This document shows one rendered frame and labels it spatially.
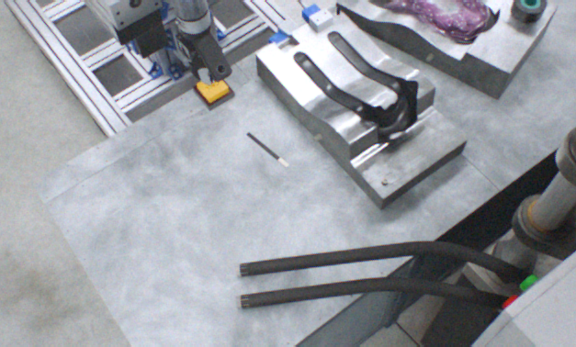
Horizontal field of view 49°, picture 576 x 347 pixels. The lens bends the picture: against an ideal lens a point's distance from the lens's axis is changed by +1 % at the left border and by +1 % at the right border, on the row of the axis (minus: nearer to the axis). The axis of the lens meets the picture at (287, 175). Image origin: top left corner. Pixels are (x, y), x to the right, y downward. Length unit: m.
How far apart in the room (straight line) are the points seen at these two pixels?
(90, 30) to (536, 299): 2.26
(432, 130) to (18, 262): 1.60
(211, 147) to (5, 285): 1.16
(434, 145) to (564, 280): 0.82
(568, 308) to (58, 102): 2.37
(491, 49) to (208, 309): 0.92
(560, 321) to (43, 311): 1.94
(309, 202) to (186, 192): 0.29
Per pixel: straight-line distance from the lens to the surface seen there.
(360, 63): 1.62
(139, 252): 1.49
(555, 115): 1.73
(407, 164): 1.49
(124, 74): 2.55
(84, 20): 2.78
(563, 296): 0.76
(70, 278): 2.42
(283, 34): 1.73
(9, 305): 2.47
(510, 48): 1.68
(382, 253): 1.34
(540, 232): 1.27
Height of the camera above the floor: 2.14
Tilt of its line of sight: 61 degrees down
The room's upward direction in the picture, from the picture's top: 4 degrees counter-clockwise
